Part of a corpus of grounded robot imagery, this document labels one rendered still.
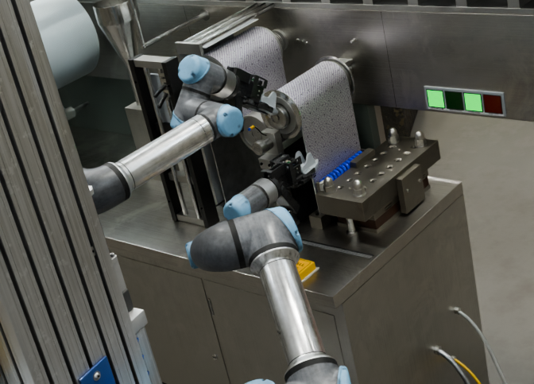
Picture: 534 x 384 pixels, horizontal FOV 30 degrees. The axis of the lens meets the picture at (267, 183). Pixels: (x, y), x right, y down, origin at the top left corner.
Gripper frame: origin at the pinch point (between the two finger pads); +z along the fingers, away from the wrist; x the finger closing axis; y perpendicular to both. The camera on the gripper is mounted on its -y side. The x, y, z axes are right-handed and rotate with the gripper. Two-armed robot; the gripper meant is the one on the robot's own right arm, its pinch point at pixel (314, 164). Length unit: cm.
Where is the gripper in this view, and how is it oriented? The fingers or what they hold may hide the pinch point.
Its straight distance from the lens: 284.1
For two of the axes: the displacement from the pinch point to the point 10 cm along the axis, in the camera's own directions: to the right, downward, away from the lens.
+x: -7.5, -1.4, 6.4
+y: -2.0, -8.8, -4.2
